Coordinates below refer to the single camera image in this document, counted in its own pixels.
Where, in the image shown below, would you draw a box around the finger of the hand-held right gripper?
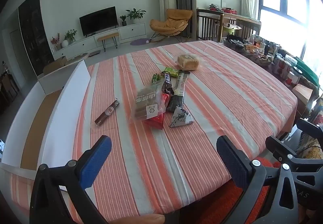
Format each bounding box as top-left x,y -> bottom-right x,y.
296,118 -> 323,139
265,136 -> 323,171

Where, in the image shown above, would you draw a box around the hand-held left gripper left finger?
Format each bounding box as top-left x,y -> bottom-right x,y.
30,135 -> 112,224

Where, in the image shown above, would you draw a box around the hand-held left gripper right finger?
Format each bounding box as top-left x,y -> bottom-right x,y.
216,135 -> 306,224

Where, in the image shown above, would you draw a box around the white cardboard box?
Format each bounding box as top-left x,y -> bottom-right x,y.
0,60 -> 91,181

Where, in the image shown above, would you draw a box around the red snack packet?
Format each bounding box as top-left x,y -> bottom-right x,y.
144,93 -> 172,130

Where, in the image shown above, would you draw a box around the clear packet of brown slices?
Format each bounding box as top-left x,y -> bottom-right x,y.
131,82 -> 167,121

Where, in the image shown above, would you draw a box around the long clear and black packet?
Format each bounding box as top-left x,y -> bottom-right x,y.
166,70 -> 191,113

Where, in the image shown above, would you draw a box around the person's left hand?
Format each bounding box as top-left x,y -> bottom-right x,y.
119,214 -> 166,224

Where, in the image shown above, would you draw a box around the floral cloth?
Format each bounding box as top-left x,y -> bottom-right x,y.
298,98 -> 323,161

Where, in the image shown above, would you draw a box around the orange fuzzy cushion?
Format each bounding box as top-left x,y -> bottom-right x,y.
182,157 -> 280,224

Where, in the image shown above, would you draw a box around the brown sausage stick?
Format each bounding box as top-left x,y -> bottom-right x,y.
92,98 -> 120,129

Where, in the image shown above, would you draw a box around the white triangular snack packet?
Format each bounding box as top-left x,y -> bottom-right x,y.
169,106 -> 195,128

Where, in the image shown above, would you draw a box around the wicker basket of mixed packets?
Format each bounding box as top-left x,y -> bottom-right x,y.
243,45 -> 274,67

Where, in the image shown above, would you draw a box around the black chocolate bar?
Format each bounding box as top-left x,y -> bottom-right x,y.
161,73 -> 175,96

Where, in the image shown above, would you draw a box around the brown cardboard box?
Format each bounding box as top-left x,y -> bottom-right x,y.
43,56 -> 67,74

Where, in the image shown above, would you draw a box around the bread loaf in clear bag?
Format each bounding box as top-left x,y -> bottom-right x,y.
177,54 -> 200,71

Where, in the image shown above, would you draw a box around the green snack packet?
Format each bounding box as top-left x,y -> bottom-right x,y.
163,67 -> 180,77

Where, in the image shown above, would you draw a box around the wicker basket of dark packets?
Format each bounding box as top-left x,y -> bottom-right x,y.
223,35 -> 246,50

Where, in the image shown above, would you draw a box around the wooden chair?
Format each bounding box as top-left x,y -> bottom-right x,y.
196,8 -> 224,43
236,18 -> 261,40

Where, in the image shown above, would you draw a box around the wooden bench with metal legs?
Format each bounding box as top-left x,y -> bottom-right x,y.
97,32 -> 120,52

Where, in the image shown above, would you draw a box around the purple round rug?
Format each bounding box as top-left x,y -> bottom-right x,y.
130,38 -> 152,46

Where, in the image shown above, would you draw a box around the green plastic stool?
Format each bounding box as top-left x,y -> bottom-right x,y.
222,23 -> 243,38

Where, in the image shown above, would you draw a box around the red flowers in vase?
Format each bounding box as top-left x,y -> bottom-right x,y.
50,33 -> 62,50

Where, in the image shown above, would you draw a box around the green plant in white vase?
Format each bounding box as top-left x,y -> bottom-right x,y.
62,29 -> 77,47

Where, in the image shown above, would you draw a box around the white television cabinet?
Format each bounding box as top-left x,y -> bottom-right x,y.
52,23 -> 147,61

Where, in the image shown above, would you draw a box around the dark display cabinet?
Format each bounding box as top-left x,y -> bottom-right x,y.
18,0 -> 55,77

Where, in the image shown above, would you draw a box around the black television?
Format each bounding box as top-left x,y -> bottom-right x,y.
79,6 -> 119,37

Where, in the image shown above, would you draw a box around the large green potted plant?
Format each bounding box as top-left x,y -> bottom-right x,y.
125,8 -> 147,24

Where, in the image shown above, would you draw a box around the orange rocking chair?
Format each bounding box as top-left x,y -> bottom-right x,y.
149,8 -> 193,43

